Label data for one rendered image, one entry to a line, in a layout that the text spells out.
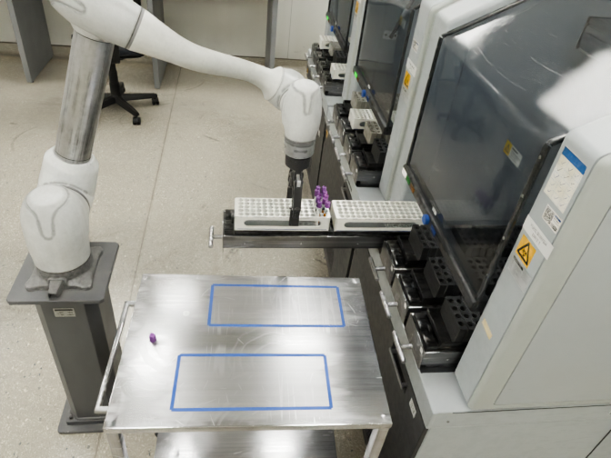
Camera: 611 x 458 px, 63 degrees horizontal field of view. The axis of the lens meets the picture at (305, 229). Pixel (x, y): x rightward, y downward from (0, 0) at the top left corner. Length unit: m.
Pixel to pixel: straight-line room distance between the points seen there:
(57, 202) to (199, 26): 3.68
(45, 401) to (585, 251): 1.91
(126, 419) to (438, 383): 0.74
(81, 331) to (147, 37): 0.92
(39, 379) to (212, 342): 1.19
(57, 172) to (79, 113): 0.20
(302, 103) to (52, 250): 0.78
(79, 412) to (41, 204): 0.89
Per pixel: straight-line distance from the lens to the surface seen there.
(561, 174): 0.99
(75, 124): 1.54
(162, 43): 1.26
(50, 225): 1.47
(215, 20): 4.96
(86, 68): 1.47
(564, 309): 1.13
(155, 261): 2.68
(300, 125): 1.36
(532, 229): 1.05
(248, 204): 1.58
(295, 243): 1.58
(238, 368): 1.19
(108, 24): 1.24
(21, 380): 2.34
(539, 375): 1.30
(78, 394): 1.99
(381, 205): 1.66
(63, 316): 1.67
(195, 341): 1.24
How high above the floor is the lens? 1.79
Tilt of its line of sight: 38 degrees down
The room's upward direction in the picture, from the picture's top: 7 degrees clockwise
